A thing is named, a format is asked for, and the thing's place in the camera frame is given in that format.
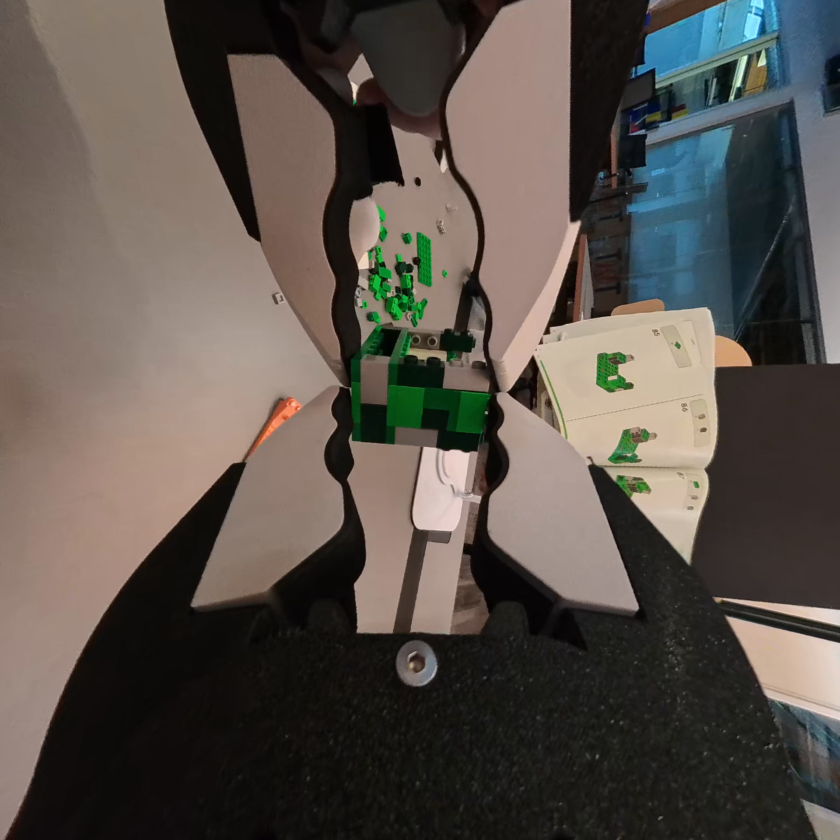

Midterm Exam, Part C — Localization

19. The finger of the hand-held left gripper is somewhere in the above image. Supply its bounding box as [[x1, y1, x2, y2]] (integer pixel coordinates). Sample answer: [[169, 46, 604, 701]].
[[225, 52, 361, 389], [438, 0, 583, 395]]

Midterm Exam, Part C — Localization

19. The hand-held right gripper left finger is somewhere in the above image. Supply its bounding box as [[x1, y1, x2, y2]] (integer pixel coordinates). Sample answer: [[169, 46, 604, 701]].
[[191, 386, 367, 614]]

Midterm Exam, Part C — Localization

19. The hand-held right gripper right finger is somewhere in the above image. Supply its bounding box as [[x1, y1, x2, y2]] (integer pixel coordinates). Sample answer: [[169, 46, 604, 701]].
[[471, 392, 639, 619]]

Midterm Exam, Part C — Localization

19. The pile of green lego bricks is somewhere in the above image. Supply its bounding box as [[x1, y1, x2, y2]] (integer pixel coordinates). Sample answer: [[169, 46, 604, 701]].
[[357, 226, 450, 329]]

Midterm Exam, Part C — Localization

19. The green grey lego build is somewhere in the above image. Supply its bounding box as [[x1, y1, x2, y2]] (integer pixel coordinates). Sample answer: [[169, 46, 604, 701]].
[[350, 323, 494, 455]]

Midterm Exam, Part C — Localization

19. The orange brick separator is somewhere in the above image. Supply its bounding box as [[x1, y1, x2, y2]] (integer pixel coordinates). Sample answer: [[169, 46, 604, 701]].
[[244, 396, 303, 462]]

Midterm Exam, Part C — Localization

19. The white book stand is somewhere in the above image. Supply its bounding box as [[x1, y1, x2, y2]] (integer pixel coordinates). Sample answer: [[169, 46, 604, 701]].
[[411, 448, 481, 534]]

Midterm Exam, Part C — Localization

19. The open instruction booklet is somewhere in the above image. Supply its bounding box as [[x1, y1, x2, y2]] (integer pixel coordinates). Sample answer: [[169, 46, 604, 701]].
[[533, 307, 718, 565]]

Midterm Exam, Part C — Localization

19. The black board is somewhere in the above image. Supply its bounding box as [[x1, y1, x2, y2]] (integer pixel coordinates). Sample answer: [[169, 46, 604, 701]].
[[692, 364, 840, 608]]

